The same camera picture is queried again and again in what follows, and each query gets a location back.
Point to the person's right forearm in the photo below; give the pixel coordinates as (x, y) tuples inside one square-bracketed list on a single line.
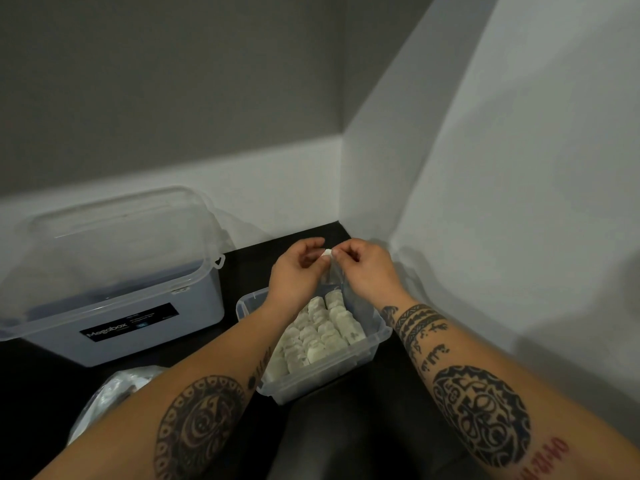
[(500, 399)]

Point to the large clear storage box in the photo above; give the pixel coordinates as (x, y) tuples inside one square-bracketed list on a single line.
[(50, 344)]

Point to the person's right hand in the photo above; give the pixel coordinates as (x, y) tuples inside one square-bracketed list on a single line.
[(372, 274)]

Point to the person's left forearm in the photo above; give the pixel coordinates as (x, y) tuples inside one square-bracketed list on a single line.
[(185, 409)]

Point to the person's left hand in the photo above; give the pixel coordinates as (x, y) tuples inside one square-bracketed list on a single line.
[(292, 282)]

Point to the clear plastic bag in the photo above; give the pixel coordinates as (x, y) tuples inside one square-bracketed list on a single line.
[(105, 394)]

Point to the rows of white tea bags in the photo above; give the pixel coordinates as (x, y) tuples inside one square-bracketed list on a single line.
[(320, 334)]

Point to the clear storage box lid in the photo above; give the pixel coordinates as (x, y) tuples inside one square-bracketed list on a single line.
[(115, 239)]

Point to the small clear plastic bin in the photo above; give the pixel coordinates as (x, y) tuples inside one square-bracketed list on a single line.
[(372, 327)]

